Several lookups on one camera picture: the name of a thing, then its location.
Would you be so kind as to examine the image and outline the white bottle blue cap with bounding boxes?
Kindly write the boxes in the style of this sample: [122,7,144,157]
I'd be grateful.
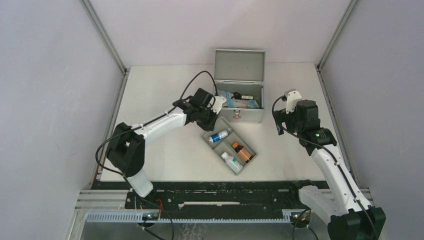
[208,130,229,143]

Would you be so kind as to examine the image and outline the grey plastic divider tray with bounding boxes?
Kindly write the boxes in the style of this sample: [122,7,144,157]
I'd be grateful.
[200,117,258,176]

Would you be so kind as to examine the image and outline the black medical scissors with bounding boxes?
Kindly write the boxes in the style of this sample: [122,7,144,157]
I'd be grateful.
[231,92,242,100]

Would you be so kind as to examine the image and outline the small green white box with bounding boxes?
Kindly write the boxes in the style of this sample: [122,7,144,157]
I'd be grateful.
[241,95,254,100]

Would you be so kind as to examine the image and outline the brown bottle orange cap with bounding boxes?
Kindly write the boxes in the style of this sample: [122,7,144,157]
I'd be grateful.
[232,142,253,163]

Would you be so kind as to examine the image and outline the clear bottle white cap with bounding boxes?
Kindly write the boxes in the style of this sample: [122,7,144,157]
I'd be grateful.
[221,152,243,174]

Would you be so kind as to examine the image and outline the grey metal medicine box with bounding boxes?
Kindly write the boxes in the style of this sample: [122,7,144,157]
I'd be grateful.
[214,49,266,124]

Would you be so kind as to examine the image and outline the blue plaster packet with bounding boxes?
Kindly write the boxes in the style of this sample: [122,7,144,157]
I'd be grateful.
[224,92,261,109]

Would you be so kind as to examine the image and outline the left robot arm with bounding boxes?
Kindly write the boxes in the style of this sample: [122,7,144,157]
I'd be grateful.
[105,88,227,209]

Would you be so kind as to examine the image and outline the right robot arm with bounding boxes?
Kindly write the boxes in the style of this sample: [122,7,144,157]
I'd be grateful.
[272,95,386,240]

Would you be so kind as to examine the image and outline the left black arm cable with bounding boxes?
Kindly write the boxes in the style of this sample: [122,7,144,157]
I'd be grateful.
[95,70,220,186]

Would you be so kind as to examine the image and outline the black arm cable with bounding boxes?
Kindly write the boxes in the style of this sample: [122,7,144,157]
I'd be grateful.
[271,95,379,240]
[95,70,220,186]

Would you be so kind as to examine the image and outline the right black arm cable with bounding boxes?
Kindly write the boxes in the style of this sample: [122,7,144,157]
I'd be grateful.
[271,95,379,240]

